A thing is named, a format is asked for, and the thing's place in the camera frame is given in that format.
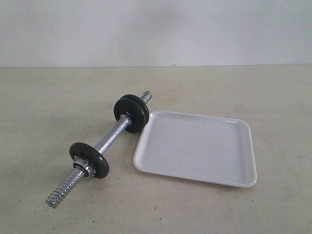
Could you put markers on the black metal washer disc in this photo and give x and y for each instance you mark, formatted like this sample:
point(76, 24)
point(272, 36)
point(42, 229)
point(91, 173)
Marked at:
point(129, 112)

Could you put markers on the black weight plate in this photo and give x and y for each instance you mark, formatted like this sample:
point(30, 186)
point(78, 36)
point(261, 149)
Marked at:
point(95, 159)
point(143, 108)

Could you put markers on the silver metal hex nut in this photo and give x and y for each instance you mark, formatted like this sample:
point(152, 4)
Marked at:
point(85, 166)

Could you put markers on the chrome threaded dumbbell bar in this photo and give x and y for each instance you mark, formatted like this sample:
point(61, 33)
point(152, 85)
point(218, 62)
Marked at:
point(132, 115)

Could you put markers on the white rectangular tray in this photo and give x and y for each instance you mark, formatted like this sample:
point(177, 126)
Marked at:
point(197, 147)

